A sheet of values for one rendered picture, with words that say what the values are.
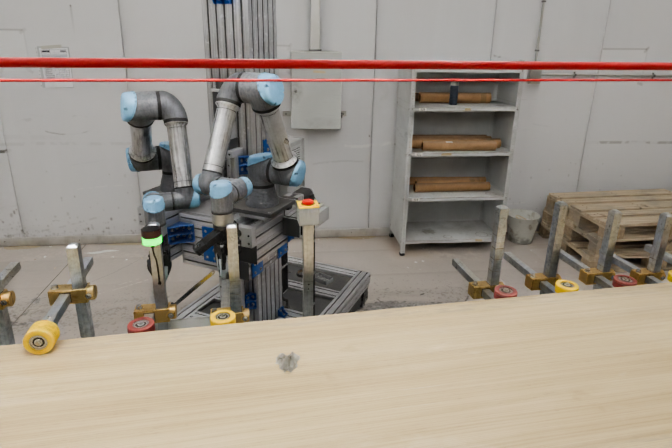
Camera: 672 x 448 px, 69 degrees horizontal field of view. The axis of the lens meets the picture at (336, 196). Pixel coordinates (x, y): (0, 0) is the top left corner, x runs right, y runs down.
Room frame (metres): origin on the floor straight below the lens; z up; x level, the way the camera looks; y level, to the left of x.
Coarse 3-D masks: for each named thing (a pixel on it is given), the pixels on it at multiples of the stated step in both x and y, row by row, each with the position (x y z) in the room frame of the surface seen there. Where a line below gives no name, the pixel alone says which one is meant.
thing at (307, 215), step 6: (300, 204) 1.57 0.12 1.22; (312, 204) 1.57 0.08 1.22; (300, 210) 1.54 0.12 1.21; (306, 210) 1.55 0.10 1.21; (312, 210) 1.55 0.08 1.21; (318, 210) 1.55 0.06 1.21; (300, 216) 1.54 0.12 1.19; (306, 216) 1.55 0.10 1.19; (312, 216) 1.55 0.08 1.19; (318, 216) 1.55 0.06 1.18; (300, 222) 1.54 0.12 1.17; (306, 222) 1.55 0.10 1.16; (312, 222) 1.55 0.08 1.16; (318, 222) 1.55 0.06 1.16
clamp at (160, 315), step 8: (144, 304) 1.49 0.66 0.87; (152, 304) 1.49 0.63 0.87; (168, 304) 1.49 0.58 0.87; (136, 312) 1.44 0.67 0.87; (144, 312) 1.44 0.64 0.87; (152, 312) 1.45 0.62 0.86; (160, 312) 1.45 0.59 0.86; (168, 312) 1.46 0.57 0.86; (176, 312) 1.49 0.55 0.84; (160, 320) 1.45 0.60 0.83; (168, 320) 1.46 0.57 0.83
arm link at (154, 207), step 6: (144, 198) 1.73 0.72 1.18; (150, 198) 1.73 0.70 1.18; (156, 198) 1.73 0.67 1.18; (162, 198) 1.74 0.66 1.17; (144, 204) 1.71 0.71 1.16; (150, 204) 1.70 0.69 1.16; (156, 204) 1.71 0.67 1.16; (162, 204) 1.73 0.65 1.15; (144, 210) 1.71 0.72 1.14; (150, 210) 1.70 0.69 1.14; (156, 210) 1.71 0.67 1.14; (162, 210) 1.73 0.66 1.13; (150, 216) 1.70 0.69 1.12; (156, 216) 1.71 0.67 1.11; (162, 216) 1.73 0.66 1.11; (162, 222) 1.72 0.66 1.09
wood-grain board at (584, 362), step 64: (320, 320) 1.36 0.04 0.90; (384, 320) 1.37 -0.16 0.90; (448, 320) 1.37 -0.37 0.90; (512, 320) 1.38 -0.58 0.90; (576, 320) 1.39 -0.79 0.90; (640, 320) 1.39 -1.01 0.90; (0, 384) 1.04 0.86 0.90; (64, 384) 1.04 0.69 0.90; (128, 384) 1.04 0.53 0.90; (192, 384) 1.05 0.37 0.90; (256, 384) 1.05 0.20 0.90; (320, 384) 1.06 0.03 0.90; (384, 384) 1.06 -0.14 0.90; (448, 384) 1.07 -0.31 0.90; (512, 384) 1.07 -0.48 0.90; (576, 384) 1.08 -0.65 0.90; (640, 384) 1.08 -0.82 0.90
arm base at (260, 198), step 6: (258, 186) 2.04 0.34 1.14; (264, 186) 2.05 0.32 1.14; (270, 186) 2.06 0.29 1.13; (252, 192) 2.05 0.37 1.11; (258, 192) 2.04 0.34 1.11; (264, 192) 2.04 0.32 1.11; (270, 192) 2.06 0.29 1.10; (276, 192) 2.11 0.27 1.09; (246, 198) 2.09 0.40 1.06; (252, 198) 2.04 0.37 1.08; (258, 198) 2.03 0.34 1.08; (264, 198) 2.04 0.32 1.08; (270, 198) 2.05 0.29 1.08; (276, 198) 2.08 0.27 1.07; (246, 204) 2.06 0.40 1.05; (252, 204) 2.03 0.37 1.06; (258, 204) 2.02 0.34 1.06; (264, 204) 2.03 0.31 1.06; (270, 204) 2.04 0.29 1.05; (276, 204) 2.07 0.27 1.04
